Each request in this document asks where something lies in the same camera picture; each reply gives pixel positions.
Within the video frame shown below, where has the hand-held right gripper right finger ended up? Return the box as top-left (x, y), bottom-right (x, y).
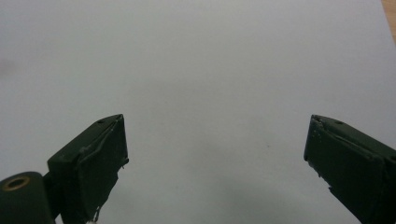
top-left (303, 114), bottom-right (396, 224)

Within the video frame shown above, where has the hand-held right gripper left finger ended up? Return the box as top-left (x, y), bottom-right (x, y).
top-left (43, 113), bottom-right (130, 224)

